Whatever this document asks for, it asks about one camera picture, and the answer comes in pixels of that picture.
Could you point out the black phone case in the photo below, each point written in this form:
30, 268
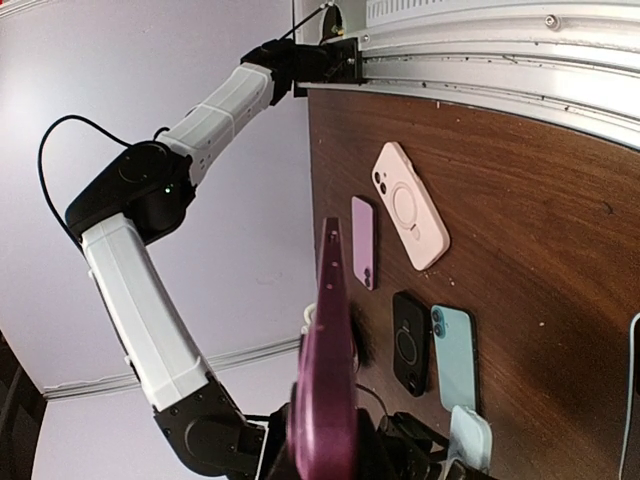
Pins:
411, 342

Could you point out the pink phone case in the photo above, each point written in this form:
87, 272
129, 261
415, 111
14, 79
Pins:
411, 208

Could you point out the cream ceramic mug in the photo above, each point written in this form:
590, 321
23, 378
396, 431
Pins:
309, 315

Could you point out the dark green phone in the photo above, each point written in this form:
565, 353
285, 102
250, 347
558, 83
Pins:
456, 357

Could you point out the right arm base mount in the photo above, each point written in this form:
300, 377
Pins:
292, 63

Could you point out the aluminium front rail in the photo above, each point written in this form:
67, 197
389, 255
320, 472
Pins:
574, 64

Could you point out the blue-cased phone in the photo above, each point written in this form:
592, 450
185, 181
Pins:
629, 463
470, 440

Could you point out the purple phone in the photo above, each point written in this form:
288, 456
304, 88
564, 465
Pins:
363, 225

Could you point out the pink magenta phone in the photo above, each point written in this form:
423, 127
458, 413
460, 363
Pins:
323, 429

